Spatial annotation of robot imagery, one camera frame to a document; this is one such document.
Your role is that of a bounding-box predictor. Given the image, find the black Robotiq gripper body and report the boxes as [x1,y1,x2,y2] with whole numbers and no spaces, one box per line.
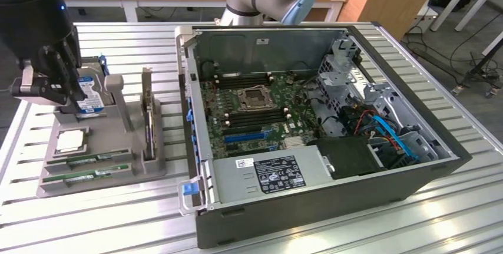
[0,0,83,68]

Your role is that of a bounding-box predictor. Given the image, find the hard disk with blue rails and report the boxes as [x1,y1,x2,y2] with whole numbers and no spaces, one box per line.
[73,55,109,119]

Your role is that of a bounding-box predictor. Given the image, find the silver CPU chip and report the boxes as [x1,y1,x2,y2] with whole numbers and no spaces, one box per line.
[55,131,88,154]

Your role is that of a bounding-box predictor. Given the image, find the grey parts rack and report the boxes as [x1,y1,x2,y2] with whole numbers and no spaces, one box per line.
[36,73,169,199]

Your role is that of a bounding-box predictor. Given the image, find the green motherboard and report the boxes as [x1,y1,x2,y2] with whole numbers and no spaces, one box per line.
[197,71,328,161]

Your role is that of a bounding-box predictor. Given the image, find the long black expansion slot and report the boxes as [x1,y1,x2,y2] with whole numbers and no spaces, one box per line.
[222,126,263,137]

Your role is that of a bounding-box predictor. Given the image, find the metal CPU socket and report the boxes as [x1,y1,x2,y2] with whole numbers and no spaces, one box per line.
[235,85,279,112]

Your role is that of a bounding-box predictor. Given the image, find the blue expansion slot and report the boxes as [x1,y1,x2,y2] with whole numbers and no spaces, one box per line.
[223,131,267,144]

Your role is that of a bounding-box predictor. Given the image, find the grey power supply unit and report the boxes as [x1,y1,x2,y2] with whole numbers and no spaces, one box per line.
[210,145,336,204]

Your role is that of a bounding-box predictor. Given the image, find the silver finned heatsink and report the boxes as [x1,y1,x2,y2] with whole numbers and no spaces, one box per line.
[280,136,307,149]

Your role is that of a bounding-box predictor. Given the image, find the silver metal disk bay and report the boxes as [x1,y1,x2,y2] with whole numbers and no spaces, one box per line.
[316,38,374,110]
[363,84,443,163]

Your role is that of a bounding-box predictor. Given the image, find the black plastic fan shroud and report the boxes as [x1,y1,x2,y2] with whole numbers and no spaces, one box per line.
[316,136,386,180]

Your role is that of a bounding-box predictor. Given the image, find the black open PC case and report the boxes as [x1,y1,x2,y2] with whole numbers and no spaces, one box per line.
[173,23,474,250]

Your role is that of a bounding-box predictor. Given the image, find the wooden cabinet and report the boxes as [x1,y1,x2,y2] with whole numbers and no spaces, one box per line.
[338,0,447,42]

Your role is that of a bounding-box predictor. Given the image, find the black wheeled stand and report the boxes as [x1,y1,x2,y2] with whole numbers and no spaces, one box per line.
[451,28,503,99]

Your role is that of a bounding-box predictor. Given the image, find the graphics card with metal bracket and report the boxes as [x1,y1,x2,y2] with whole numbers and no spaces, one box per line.
[140,66,157,161]

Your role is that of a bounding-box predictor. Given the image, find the light blue flat wire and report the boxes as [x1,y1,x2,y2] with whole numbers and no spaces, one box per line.
[370,113,418,161]

